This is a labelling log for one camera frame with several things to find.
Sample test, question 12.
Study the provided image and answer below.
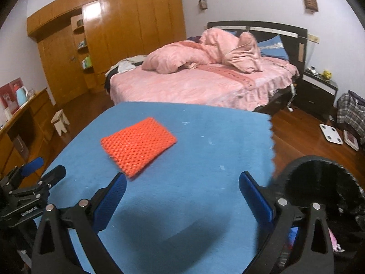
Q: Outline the plaid bag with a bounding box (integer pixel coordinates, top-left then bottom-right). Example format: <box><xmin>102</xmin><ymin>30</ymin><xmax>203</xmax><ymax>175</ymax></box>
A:
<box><xmin>336</xmin><ymin>90</ymin><xmax>365</xmax><ymax>145</ymax></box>

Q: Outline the white book on floor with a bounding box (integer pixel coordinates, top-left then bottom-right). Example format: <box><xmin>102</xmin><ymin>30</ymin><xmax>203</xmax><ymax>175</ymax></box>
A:
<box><xmin>343</xmin><ymin>130</ymin><xmax>360</xmax><ymax>152</ymax></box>

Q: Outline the red box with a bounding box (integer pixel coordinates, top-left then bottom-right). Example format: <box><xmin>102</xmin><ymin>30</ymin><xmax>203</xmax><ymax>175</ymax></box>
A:
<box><xmin>0</xmin><ymin>77</ymin><xmax>25</xmax><ymax>115</ymax></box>

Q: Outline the black bagged trash bin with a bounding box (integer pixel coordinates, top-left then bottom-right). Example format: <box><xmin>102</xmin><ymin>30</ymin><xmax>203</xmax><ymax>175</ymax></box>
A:
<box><xmin>271</xmin><ymin>155</ymin><xmax>365</xmax><ymax>274</ymax></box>

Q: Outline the pink duvet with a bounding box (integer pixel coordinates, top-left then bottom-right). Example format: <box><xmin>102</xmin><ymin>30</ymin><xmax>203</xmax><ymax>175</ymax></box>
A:
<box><xmin>142</xmin><ymin>29</ymin><xmax>263</xmax><ymax>75</ymax></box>

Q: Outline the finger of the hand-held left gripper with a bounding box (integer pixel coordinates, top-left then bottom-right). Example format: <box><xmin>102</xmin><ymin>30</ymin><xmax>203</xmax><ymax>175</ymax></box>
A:
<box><xmin>0</xmin><ymin>156</ymin><xmax>44</xmax><ymax>189</ymax></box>
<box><xmin>10</xmin><ymin>165</ymin><xmax>67</xmax><ymax>203</ymax></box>

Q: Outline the white charger cable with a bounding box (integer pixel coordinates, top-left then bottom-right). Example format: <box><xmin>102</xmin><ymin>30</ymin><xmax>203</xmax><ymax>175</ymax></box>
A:
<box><xmin>287</xmin><ymin>84</ymin><xmax>297</xmax><ymax>112</ymax></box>

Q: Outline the pile of clothes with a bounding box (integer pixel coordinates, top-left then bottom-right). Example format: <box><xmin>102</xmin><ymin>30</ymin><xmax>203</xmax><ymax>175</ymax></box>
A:
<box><xmin>104</xmin><ymin>55</ymin><xmax>147</xmax><ymax>77</ymax></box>

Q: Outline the white bathroom scale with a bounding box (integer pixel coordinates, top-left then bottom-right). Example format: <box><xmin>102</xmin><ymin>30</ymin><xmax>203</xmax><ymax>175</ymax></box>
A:
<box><xmin>319</xmin><ymin>123</ymin><xmax>344</xmax><ymax>145</ymax></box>

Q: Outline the wooden desk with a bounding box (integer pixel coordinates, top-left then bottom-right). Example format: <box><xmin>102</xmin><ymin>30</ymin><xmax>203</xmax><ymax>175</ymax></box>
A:
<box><xmin>0</xmin><ymin>87</ymin><xmax>56</xmax><ymax>189</ymax></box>

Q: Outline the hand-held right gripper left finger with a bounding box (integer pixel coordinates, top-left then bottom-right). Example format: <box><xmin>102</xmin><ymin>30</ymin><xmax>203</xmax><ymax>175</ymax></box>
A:
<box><xmin>31</xmin><ymin>172</ymin><xmax>128</xmax><ymax>274</ymax></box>

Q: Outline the dark wooden bed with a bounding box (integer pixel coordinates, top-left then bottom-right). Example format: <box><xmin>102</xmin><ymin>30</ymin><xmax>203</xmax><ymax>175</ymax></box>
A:
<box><xmin>104</xmin><ymin>21</ymin><xmax>308</xmax><ymax>115</ymax></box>

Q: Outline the orange foam net sleeve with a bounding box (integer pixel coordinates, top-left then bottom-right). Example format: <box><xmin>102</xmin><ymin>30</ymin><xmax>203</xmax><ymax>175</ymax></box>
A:
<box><xmin>100</xmin><ymin>117</ymin><xmax>178</xmax><ymax>179</ymax></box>

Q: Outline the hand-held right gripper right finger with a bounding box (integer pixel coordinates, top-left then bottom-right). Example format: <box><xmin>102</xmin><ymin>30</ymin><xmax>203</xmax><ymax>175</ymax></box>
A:
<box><xmin>238</xmin><ymin>171</ymin><xmax>335</xmax><ymax>274</ymax></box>

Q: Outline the wooden wardrobe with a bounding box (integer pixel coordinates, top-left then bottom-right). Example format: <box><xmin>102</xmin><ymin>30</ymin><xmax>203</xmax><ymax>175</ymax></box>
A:
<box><xmin>26</xmin><ymin>0</ymin><xmax>187</xmax><ymax>106</ymax></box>

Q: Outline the large blue pillow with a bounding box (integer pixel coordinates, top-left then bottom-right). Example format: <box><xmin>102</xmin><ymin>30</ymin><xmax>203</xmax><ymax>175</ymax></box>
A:
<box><xmin>258</xmin><ymin>34</ymin><xmax>290</xmax><ymax>61</ymax></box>

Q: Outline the light blue kettle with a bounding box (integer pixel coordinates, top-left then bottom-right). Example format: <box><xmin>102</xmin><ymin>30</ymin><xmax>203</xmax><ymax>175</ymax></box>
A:
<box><xmin>16</xmin><ymin>87</ymin><xmax>29</xmax><ymax>106</ymax></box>

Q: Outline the small wooden stool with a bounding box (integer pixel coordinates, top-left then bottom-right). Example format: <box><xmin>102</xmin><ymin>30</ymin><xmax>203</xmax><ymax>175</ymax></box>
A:
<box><xmin>51</xmin><ymin>109</ymin><xmax>70</xmax><ymax>135</ymax></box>

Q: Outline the dark nightstand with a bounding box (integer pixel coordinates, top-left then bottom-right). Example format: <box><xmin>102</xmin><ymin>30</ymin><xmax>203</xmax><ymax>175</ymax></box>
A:
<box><xmin>294</xmin><ymin>68</ymin><xmax>339</xmax><ymax>122</ymax></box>

